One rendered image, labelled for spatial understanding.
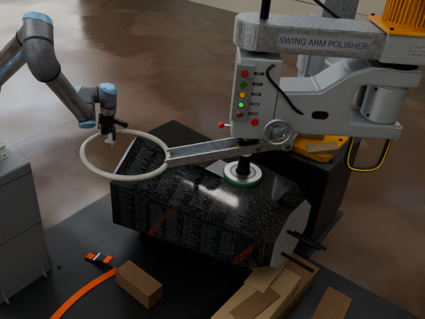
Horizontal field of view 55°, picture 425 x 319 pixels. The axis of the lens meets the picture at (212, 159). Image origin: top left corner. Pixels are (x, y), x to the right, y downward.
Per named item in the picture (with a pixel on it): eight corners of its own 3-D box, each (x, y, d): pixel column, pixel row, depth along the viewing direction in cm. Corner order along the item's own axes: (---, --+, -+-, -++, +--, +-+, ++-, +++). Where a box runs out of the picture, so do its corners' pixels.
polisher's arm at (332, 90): (379, 138, 232) (408, 54, 206) (394, 161, 213) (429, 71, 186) (250, 130, 229) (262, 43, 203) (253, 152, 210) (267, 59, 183)
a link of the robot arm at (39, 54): (47, 62, 157) (100, 128, 221) (46, 35, 160) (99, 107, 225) (17, 67, 157) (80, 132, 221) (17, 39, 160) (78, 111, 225)
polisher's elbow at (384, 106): (352, 108, 219) (362, 73, 208) (384, 107, 223) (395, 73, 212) (371, 126, 203) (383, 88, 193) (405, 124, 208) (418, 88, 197)
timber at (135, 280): (116, 283, 264) (114, 269, 257) (129, 272, 272) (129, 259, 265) (148, 309, 249) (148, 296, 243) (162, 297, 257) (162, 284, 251)
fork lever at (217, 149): (289, 131, 229) (288, 124, 227) (295, 150, 213) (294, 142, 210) (169, 152, 237) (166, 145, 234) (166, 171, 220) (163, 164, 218)
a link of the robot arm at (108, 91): (97, 81, 225) (116, 81, 228) (97, 102, 232) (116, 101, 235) (98, 88, 218) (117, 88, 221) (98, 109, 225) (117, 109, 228)
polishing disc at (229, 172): (254, 161, 244) (254, 159, 243) (266, 182, 227) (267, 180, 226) (219, 164, 239) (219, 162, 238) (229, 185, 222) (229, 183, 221)
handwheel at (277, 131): (287, 137, 212) (292, 111, 204) (290, 147, 204) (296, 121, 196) (258, 136, 212) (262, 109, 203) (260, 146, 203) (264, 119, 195)
